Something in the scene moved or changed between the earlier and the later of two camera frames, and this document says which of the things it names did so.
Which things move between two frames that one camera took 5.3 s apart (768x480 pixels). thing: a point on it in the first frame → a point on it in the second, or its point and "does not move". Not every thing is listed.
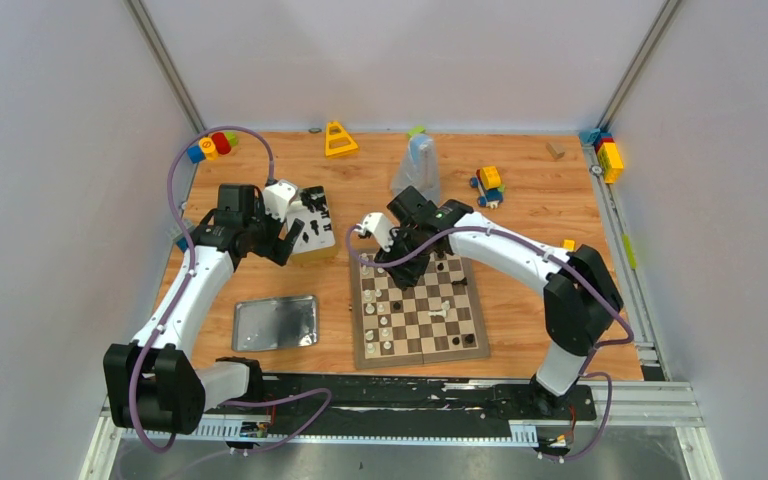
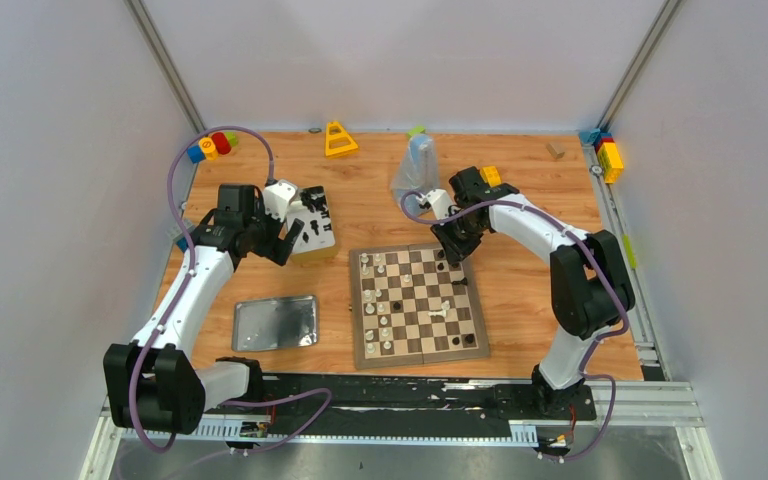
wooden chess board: x=439 y=319 does not move
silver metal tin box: x=317 y=239 does not move
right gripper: x=408 y=274 → x=456 y=252
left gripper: x=277 y=240 does not move
